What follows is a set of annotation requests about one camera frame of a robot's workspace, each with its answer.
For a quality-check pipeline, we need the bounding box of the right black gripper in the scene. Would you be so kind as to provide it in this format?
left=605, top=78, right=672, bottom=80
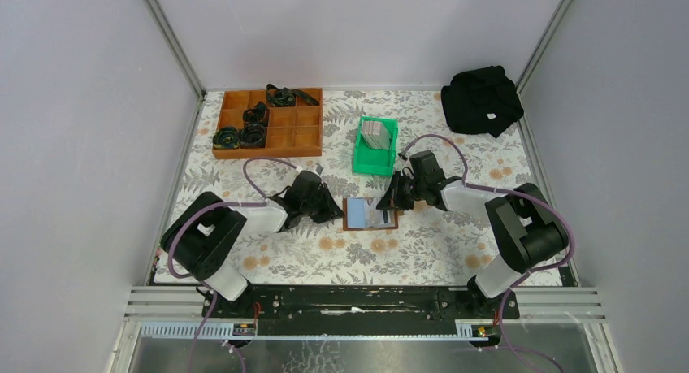
left=376, top=171, right=427, bottom=211

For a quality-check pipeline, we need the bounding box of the brown leather card holder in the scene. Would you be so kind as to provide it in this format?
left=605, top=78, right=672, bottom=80
left=343, top=197, right=399, bottom=231

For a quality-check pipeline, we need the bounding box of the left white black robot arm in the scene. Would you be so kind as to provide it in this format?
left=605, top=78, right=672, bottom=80
left=160, top=171, right=345, bottom=317

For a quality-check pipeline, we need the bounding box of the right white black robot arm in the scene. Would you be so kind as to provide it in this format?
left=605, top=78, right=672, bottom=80
left=376, top=151, right=571, bottom=318

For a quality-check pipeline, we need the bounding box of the stack of credit cards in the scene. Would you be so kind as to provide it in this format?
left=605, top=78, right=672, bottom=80
left=360, top=120, right=392, bottom=150

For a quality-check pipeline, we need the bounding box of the green plastic bin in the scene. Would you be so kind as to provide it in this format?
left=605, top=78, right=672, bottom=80
left=352, top=116, right=398, bottom=177

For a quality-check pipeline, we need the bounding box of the wooden compartment tray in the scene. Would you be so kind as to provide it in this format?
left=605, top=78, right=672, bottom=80
left=210, top=88, right=323, bottom=159

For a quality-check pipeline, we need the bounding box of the floral patterned table mat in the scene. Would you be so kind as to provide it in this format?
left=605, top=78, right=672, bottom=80
left=173, top=91, right=531, bottom=285

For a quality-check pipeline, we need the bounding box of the rolled belt lower right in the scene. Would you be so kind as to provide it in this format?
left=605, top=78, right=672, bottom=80
left=237, top=124, right=267, bottom=149

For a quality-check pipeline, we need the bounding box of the rolled belt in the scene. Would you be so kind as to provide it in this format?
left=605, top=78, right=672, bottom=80
left=242, top=102, right=270, bottom=127
left=212, top=126, right=241, bottom=150
left=237, top=124, right=267, bottom=149
left=266, top=84, right=320, bottom=107

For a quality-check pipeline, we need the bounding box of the rolled belt middle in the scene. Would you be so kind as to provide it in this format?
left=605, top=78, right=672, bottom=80
left=242, top=102, right=270, bottom=127

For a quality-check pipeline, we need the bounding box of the rolled belt lower left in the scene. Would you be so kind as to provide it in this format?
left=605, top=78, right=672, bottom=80
left=212, top=126, right=241, bottom=150

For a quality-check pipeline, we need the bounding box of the black cloth bundle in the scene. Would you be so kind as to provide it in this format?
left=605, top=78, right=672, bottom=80
left=440, top=66, right=524, bottom=138

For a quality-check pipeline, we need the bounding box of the rolled belt top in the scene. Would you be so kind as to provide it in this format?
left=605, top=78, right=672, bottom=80
left=266, top=84, right=320, bottom=107

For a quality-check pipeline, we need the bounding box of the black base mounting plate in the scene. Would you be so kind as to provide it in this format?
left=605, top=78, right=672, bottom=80
left=197, top=284, right=519, bottom=321

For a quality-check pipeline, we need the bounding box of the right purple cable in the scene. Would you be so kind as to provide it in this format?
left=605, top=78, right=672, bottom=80
left=398, top=133, right=577, bottom=373

